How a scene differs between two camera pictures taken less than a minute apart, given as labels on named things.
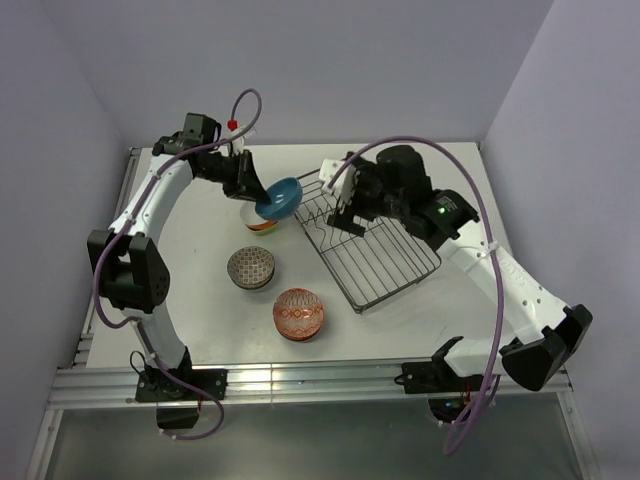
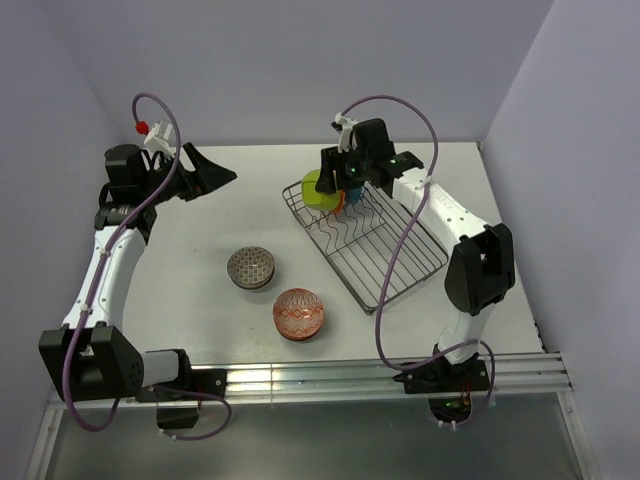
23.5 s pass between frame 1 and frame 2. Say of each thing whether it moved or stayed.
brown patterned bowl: stayed
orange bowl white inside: moved
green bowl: moved
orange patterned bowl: stayed
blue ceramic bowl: moved
